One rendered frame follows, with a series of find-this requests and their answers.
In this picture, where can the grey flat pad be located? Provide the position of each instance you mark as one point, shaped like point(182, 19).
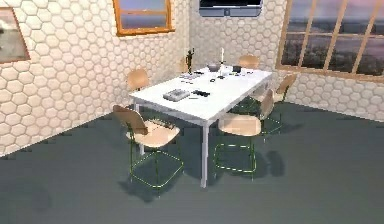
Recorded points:
point(190, 76)

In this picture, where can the small black pot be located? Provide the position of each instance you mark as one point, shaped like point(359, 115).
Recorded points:
point(236, 69)

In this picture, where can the white dining table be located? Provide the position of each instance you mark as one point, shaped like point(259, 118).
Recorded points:
point(216, 96)

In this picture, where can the grey bowl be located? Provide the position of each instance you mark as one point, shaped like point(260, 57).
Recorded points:
point(213, 67)

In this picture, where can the dark figure statue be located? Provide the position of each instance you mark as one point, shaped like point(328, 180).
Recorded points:
point(190, 60)

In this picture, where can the white candle on holder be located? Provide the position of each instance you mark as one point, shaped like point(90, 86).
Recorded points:
point(222, 56)

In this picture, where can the orange framed window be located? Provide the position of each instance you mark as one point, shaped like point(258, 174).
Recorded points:
point(143, 16)

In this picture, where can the large wooden framed window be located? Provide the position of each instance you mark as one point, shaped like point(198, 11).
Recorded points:
point(333, 36)

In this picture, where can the wooden chair green frame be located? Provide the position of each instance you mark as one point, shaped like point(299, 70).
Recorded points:
point(137, 79)
point(248, 61)
point(283, 87)
point(150, 131)
point(243, 125)

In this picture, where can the grey wall television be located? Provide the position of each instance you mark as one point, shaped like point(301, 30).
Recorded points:
point(230, 8)

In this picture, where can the framed wall picture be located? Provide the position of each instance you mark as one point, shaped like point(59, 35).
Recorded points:
point(11, 36)

